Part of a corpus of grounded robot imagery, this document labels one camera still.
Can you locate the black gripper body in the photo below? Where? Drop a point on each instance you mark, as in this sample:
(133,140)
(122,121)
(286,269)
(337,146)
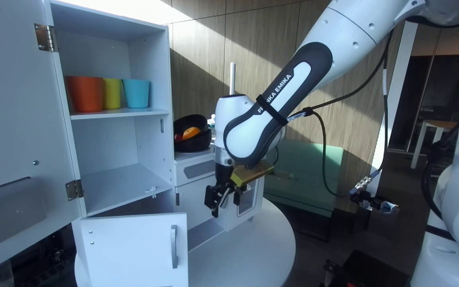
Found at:
(222,183)

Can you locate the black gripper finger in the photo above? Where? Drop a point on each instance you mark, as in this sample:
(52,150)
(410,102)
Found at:
(238,196)
(219,202)

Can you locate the white oven door with window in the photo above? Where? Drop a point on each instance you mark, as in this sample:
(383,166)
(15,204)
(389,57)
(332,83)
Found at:
(251,199)

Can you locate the white cabinet door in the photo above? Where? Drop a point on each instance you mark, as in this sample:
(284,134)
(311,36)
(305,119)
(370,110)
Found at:
(131,250)
(37,159)

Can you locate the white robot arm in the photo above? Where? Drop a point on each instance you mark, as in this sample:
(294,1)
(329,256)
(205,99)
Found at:
(345,33)

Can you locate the white round table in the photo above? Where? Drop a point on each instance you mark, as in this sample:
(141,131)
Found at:
(259,252)

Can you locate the green sofa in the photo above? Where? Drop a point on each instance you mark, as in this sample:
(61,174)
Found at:
(300,174)

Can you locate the black pot with orange food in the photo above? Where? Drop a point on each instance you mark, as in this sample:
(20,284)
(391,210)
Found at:
(192,132)

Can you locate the blue cup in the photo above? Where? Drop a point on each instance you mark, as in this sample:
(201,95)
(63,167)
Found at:
(138,92)

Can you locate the white toy faucet pole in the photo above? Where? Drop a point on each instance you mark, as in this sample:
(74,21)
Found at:
(232,78)

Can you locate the yellow-green cup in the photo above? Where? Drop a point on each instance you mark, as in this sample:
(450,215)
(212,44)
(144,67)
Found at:
(112,92)

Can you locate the white toy kitchen cabinet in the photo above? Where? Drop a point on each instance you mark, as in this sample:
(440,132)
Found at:
(126,156)

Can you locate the orange cup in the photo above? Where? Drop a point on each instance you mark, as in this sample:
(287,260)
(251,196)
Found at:
(87,92)

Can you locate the white side table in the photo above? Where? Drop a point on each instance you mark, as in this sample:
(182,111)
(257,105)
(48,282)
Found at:
(440,127)

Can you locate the yellow wrist camera mount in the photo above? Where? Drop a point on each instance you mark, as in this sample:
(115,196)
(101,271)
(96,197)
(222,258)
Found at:
(241,175)

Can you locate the grey lower door handle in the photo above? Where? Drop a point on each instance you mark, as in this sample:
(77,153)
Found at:
(174,245)

